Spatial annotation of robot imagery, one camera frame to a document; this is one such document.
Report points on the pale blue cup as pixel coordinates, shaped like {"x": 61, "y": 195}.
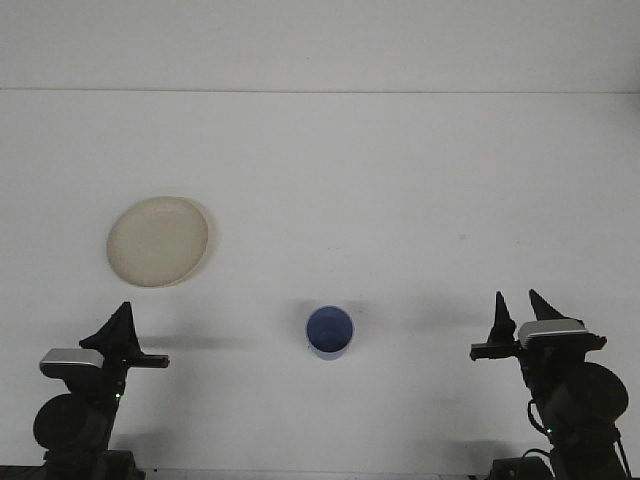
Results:
{"x": 330, "y": 330}

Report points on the pale round plate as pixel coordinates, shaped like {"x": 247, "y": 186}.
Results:
{"x": 157, "y": 242}

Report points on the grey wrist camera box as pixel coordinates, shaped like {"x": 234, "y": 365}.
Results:
{"x": 70, "y": 359}
{"x": 550, "y": 330}

